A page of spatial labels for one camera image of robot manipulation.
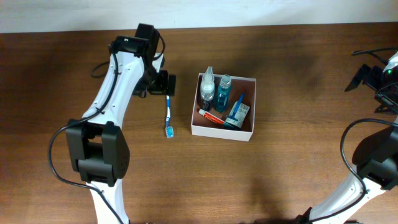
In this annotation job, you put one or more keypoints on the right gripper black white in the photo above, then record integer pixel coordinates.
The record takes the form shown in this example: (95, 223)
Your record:
(374, 78)

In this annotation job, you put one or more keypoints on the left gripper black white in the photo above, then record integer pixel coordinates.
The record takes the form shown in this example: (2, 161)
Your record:
(162, 84)

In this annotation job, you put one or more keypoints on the clear purple soap pump bottle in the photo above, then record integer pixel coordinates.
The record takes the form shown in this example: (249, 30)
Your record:
(207, 89)

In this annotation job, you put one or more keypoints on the white toothpaste tube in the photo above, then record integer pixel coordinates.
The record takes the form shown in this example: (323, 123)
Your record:
(217, 120)

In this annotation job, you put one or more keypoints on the blue mouthwash bottle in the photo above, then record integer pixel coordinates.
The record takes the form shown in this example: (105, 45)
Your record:
(223, 92)

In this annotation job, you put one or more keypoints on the blue white toothbrush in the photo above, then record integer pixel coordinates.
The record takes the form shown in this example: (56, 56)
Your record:
(168, 128)

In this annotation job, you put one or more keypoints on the blue disposable razor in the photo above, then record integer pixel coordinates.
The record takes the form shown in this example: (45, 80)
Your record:
(237, 107)

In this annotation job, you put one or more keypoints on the green white soap box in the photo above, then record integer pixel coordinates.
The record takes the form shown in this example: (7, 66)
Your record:
(242, 112)

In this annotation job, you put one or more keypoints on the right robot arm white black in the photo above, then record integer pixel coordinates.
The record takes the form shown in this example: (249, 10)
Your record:
(373, 169)

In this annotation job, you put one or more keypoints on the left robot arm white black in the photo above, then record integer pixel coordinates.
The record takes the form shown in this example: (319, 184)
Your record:
(98, 149)

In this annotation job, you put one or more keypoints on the white cardboard box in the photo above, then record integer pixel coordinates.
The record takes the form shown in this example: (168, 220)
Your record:
(200, 126)

